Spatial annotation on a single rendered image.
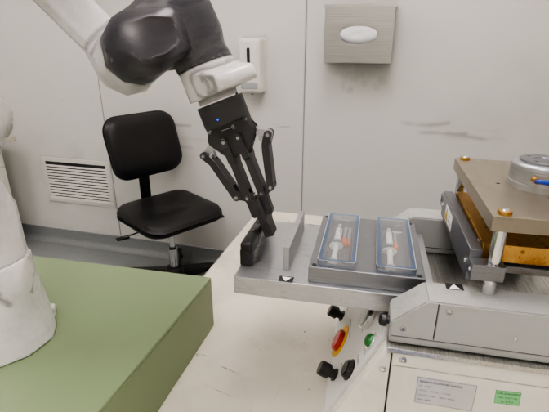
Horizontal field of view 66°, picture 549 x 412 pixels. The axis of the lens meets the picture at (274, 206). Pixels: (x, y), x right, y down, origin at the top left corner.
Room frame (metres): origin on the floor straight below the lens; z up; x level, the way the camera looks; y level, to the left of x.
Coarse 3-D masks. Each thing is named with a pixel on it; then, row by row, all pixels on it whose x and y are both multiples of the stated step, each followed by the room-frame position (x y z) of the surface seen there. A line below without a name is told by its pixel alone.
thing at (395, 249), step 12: (384, 228) 0.66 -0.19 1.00; (396, 228) 0.66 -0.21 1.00; (408, 228) 0.66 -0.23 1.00; (384, 240) 0.61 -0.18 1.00; (396, 240) 0.61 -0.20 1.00; (408, 240) 0.61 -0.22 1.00; (384, 252) 0.58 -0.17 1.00; (396, 252) 0.58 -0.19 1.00; (408, 252) 0.58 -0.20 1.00; (384, 264) 0.54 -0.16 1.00; (396, 264) 0.54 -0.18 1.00; (408, 264) 0.54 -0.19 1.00
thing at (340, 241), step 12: (336, 216) 0.72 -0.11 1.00; (348, 216) 0.72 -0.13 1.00; (336, 228) 0.66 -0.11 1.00; (348, 228) 0.66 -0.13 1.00; (324, 240) 0.61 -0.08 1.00; (336, 240) 0.61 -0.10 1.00; (348, 240) 0.61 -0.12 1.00; (324, 252) 0.58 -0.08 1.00; (336, 252) 0.58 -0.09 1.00; (348, 252) 0.58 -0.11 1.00
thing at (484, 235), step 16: (464, 192) 0.69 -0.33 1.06; (464, 208) 0.62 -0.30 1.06; (480, 224) 0.56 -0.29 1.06; (480, 240) 0.51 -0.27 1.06; (512, 240) 0.50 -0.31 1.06; (528, 240) 0.50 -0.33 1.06; (544, 240) 0.50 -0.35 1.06; (512, 256) 0.49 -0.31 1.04; (528, 256) 0.48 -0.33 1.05; (544, 256) 0.48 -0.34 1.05; (512, 272) 0.49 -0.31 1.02; (528, 272) 0.48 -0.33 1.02; (544, 272) 0.48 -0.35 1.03
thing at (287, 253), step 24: (264, 240) 0.68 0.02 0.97; (288, 240) 0.60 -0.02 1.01; (312, 240) 0.68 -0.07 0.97; (264, 264) 0.60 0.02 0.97; (288, 264) 0.58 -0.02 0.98; (240, 288) 0.56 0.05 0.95; (264, 288) 0.55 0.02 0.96; (288, 288) 0.54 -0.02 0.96; (312, 288) 0.54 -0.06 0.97; (336, 288) 0.53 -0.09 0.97; (360, 288) 0.53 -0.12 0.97
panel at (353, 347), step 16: (336, 320) 0.74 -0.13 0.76; (352, 320) 0.64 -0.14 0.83; (352, 336) 0.59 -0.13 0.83; (384, 336) 0.48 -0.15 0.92; (336, 352) 0.61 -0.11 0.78; (352, 352) 0.55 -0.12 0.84; (368, 352) 0.49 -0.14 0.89; (336, 368) 0.57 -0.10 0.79; (352, 368) 0.50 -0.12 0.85; (336, 384) 0.53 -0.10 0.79; (336, 400) 0.49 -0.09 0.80
